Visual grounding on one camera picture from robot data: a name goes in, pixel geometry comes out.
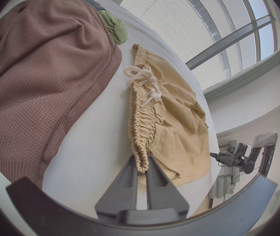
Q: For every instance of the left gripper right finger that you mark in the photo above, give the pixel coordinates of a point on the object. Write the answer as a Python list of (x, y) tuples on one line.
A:
[(164, 193)]

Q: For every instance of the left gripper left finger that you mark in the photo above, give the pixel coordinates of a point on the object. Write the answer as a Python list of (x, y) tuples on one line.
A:
[(120, 193)]

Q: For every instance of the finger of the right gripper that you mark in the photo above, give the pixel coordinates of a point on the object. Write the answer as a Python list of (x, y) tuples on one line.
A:
[(214, 155)]

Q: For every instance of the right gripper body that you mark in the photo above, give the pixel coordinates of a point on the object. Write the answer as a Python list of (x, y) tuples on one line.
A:
[(225, 159)]

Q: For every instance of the beige shorts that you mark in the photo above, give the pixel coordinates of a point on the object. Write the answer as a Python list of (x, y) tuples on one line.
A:
[(174, 122)]

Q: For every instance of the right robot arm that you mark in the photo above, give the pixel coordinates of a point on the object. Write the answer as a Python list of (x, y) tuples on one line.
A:
[(265, 139)]

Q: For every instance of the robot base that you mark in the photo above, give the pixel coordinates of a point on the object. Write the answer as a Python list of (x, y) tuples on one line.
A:
[(222, 184)]

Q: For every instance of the bed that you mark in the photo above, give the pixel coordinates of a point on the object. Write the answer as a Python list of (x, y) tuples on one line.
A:
[(100, 131)]

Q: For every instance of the window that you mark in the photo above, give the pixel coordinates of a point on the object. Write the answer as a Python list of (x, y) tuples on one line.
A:
[(179, 21)]

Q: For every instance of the brown waffle garment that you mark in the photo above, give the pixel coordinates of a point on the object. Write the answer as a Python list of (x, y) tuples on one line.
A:
[(44, 70)]

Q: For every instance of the green garment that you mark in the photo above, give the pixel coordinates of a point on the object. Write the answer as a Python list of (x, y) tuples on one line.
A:
[(119, 31)]

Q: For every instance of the dark grey garment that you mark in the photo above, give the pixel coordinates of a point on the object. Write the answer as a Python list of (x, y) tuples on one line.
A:
[(93, 2)]

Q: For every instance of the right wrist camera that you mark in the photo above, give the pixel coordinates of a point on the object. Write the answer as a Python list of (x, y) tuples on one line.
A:
[(232, 146)]

